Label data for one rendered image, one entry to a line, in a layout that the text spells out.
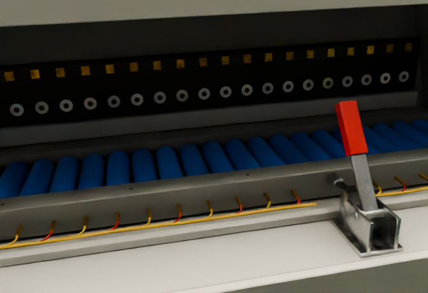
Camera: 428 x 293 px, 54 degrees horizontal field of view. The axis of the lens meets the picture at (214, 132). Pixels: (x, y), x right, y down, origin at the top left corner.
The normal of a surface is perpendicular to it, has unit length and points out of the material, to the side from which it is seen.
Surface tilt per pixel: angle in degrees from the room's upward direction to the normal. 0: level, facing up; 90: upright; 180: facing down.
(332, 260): 21
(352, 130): 76
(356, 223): 90
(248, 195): 111
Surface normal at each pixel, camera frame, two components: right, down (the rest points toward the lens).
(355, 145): 0.14, -0.26
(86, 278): -0.04, -0.93
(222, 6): 0.19, 0.34
